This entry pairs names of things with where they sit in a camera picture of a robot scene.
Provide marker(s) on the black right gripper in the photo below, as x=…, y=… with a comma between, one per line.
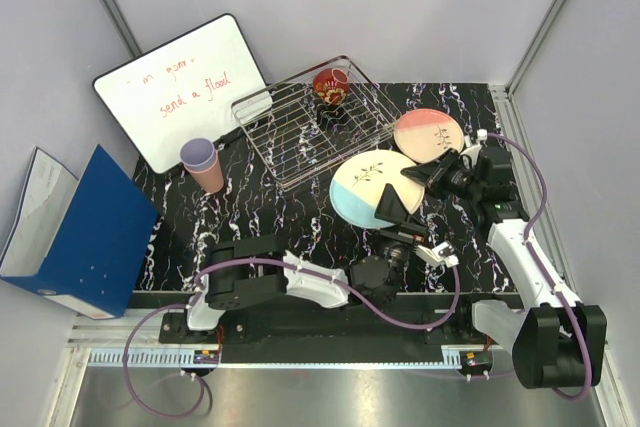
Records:
x=433, y=174

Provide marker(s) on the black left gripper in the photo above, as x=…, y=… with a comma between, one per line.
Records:
x=389, y=210

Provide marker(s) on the cream pink plate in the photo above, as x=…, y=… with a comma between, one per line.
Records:
x=425, y=134

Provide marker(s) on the teal plate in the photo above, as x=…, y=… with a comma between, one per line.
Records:
x=358, y=184

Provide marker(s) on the wire dish rack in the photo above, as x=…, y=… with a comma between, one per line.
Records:
x=298, y=136

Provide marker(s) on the red floral ceramic bowl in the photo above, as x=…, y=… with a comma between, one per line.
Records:
x=332, y=85

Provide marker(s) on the pink plastic cup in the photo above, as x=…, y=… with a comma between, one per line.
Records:
x=207, y=173

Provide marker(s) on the lilac plastic cup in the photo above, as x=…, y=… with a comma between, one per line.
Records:
x=198, y=154

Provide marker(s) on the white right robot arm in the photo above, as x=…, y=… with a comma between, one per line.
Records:
x=558, y=342

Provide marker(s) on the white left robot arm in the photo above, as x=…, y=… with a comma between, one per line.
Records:
x=265, y=270

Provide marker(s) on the black marble pattern mat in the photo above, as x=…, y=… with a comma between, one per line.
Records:
x=192, y=222

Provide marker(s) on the white dry-erase board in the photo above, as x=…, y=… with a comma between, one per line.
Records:
x=182, y=90

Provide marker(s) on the blue binder folder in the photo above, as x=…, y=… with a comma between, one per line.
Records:
x=79, y=241

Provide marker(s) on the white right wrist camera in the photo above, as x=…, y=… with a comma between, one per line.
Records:
x=473, y=144

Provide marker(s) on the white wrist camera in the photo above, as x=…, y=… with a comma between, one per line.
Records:
x=473, y=144
x=440, y=255

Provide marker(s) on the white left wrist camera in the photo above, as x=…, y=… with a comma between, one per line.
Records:
x=440, y=255

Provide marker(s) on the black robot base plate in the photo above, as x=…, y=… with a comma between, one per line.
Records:
x=289, y=323

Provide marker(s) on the white slotted cable duct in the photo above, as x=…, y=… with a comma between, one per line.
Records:
x=267, y=357

